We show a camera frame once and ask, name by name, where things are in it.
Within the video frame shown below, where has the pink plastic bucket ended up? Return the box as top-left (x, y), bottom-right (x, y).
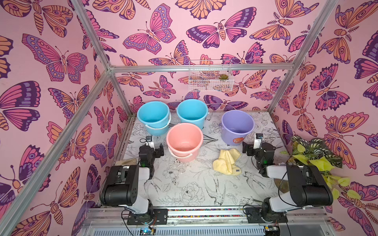
top-left (166, 123), bottom-right (204, 162)

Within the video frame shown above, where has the yellow microfiber cloth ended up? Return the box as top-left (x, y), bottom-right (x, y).
top-left (213, 148), bottom-right (242, 176)

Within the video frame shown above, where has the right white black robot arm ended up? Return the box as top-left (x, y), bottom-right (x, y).
top-left (242, 142), bottom-right (333, 223)

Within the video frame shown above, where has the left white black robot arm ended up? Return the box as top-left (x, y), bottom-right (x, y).
top-left (100, 144), bottom-right (167, 225)

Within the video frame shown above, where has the beige worn cloth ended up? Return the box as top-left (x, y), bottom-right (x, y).
top-left (115, 158), bottom-right (138, 166)

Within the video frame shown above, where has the purple plastic bucket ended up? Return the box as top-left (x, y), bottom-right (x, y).
top-left (221, 110), bottom-right (255, 146)

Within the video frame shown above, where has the right blue bucket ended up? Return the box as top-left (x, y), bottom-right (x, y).
top-left (176, 99), bottom-right (209, 129)

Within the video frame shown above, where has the green leafy potted plant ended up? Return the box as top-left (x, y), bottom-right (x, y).
top-left (285, 135), bottom-right (362, 200)

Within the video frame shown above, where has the small green succulent plant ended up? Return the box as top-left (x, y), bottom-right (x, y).
top-left (219, 74), bottom-right (229, 80)

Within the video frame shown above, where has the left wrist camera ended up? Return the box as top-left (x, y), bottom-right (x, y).
top-left (145, 136), bottom-right (155, 149)

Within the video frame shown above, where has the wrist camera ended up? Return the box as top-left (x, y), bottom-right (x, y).
top-left (145, 136), bottom-right (155, 149)
top-left (254, 133), bottom-right (263, 149)

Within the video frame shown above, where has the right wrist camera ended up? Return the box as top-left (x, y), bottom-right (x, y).
top-left (254, 133), bottom-right (263, 149)

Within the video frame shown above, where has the left blue bucket white handle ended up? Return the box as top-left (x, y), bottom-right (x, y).
top-left (137, 101), bottom-right (171, 136)

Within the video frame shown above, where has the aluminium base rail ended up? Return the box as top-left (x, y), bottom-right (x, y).
top-left (79, 205), bottom-right (337, 236)

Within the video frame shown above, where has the white wire wall basket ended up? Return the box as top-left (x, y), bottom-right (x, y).
top-left (187, 59), bottom-right (234, 93)

